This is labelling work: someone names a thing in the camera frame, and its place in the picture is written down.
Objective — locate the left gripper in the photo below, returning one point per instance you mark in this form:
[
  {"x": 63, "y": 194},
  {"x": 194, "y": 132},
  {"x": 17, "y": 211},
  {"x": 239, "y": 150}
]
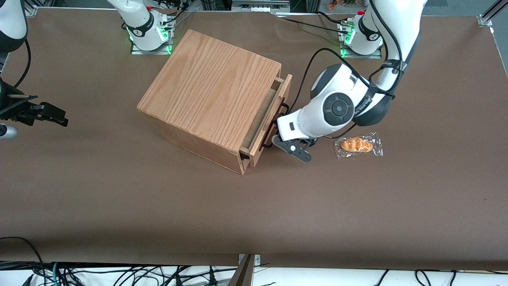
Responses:
[{"x": 276, "y": 128}]

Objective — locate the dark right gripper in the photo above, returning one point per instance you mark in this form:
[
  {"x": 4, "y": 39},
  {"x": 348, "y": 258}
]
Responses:
[{"x": 8, "y": 106}]

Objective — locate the wooden pull-out drawer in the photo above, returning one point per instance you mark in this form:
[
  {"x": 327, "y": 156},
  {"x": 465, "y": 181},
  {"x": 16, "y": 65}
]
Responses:
[{"x": 278, "y": 99}]

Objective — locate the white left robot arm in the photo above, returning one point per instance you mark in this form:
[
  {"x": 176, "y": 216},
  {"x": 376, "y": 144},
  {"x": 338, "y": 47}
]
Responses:
[{"x": 397, "y": 24}]

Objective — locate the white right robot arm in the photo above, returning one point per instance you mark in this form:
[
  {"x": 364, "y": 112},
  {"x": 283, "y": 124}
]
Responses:
[{"x": 12, "y": 20}]

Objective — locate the wooden drawer cabinet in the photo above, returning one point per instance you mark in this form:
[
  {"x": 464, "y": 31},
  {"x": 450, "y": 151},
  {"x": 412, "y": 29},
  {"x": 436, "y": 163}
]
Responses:
[{"x": 206, "y": 83}]

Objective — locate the plastic-wrapped bread roll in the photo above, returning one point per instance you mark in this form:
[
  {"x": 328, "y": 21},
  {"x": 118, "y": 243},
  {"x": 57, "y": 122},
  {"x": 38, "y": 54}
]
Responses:
[{"x": 357, "y": 145}]

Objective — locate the table cover mat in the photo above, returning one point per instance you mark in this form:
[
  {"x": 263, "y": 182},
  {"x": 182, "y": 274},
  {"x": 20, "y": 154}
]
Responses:
[{"x": 119, "y": 206}]

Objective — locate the grey background equipment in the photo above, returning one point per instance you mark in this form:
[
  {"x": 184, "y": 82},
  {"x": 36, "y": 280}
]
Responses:
[{"x": 260, "y": 4}]

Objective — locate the aluminium frame profile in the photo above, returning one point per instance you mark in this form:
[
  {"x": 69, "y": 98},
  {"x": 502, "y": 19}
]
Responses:
[
  {"x": 31, "y": 8},
  {"x": 492, "y": 12}
]

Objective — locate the small metal bracket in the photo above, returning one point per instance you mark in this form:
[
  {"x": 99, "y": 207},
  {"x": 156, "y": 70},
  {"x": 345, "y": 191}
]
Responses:
[{"x": 256, "y": 260}]

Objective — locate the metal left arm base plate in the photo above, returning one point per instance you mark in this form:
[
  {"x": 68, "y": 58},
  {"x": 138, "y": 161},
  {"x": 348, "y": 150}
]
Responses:
[{"x": 373, "y": 56}]

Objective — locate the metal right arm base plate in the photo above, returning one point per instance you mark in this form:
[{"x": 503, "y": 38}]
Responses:
[{"x": 137, "y": 51}]

